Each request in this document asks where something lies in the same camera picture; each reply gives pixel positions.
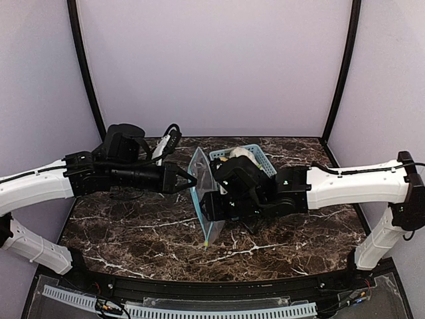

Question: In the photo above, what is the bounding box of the white slotted cable duct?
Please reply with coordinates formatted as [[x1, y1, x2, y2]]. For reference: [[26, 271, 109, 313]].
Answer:
[[42, 284, 317, 318]]

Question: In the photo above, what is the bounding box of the white cauliflower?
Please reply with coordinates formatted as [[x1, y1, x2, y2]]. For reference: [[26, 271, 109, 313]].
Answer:
[[228, 147, 255, 161]]

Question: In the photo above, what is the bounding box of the right black frame post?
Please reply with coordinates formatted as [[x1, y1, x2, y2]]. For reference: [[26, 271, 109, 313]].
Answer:
[[321, 0, 362, 145]]

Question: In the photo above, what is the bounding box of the clear zip top bag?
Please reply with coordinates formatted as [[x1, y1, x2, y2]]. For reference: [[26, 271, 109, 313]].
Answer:
[[188, 147, 225, 250]]

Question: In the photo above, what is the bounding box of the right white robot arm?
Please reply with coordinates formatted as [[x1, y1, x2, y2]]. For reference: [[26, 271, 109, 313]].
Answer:
[[199, 152, 424, 272]]

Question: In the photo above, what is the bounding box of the light blue plastic basket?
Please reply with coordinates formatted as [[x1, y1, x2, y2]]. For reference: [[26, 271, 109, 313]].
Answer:
[[209, 144, 277, 177]]

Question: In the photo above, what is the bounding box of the black frame post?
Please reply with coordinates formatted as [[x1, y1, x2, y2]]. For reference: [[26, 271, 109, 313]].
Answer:
[[321, 0, 362, 145], [66, 0, 106, 141]]

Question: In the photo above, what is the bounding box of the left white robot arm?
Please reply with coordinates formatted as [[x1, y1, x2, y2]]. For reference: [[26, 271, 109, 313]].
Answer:
[[1, 124, 197, 275]]

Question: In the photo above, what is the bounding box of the left black frame post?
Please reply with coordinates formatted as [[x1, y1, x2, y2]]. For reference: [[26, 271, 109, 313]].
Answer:
[[66, 0, 106, 141]]

